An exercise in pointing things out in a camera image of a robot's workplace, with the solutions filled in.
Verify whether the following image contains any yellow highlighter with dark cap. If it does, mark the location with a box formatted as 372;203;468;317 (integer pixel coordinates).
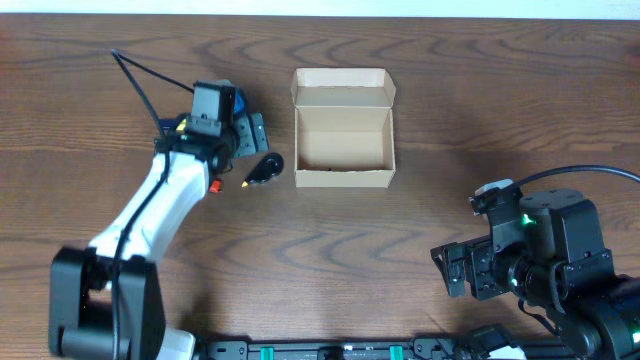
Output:
159;118;187;133

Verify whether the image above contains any right black cable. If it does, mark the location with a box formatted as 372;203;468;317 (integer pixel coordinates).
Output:
509;164;640;191

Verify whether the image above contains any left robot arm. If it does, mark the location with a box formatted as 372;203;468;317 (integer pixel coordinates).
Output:
48;80;269;360

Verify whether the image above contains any right green clamp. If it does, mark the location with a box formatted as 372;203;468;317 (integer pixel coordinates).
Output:
389;345;404;360

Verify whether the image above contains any blue plastic case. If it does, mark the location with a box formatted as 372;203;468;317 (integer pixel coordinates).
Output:
234;88;247;116

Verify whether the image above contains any black tape dispenser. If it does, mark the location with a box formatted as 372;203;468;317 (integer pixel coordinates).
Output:
242;152;284;187

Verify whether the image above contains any green clamp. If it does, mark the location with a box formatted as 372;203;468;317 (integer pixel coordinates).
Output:
389;345;404;360
260;347;275;360

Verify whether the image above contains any brown cardboard box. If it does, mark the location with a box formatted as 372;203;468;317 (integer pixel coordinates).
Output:
291;68;396;188

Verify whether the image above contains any left green clamp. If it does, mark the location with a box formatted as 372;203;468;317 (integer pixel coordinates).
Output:
260;347;275;360

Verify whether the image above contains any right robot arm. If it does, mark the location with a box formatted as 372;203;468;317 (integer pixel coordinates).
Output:
431;189;639;359

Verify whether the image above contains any red stapler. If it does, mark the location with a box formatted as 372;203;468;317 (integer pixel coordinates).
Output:
209;178;224;193

